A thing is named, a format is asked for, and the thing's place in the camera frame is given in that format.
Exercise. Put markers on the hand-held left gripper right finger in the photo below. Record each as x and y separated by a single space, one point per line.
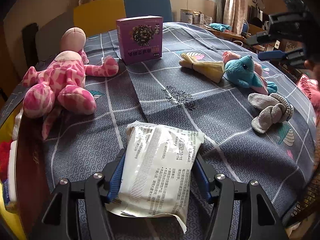
203 180

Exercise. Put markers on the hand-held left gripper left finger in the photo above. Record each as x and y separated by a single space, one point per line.
115 180

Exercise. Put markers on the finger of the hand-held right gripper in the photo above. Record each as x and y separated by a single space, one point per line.
265 39
271 55

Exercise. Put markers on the blue plush toy pink dress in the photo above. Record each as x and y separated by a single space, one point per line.
243 72

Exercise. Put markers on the white wet wipes packet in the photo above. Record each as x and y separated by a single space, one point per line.
157 170

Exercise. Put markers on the yellow cloth bundle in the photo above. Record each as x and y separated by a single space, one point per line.
205 66

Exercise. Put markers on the clear plastic bag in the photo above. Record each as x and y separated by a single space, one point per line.
17 125

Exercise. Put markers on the red fuzzy sock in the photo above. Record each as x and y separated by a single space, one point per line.
5 152

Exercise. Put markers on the yellow lined storage box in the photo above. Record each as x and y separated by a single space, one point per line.
7 220

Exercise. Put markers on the blue chair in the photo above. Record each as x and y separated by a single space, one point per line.
245 26

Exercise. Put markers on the wooden desk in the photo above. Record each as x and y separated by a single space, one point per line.
225 33

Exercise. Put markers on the small blue plush toy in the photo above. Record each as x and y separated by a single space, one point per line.
220 26

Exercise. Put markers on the pink ruffled quilt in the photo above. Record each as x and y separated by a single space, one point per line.
310 90

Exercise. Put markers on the grey knitted socks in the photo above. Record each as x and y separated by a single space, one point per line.
272 111

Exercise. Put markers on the grey checked bed sheet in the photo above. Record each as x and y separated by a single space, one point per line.
200 120

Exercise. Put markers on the group of jars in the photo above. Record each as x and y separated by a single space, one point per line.
201 17

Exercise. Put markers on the white tin can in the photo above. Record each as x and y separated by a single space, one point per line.
186 16

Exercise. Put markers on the wicker chair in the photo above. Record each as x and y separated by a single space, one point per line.
307 200

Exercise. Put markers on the pink spotted giraffe plush toy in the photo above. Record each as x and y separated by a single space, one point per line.
65 80

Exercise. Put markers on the purple cardboard box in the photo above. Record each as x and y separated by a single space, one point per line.
140 40

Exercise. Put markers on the wooden wardrobe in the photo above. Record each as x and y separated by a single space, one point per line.
8 62

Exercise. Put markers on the yellow blue grey headboard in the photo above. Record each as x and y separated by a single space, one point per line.
105 12

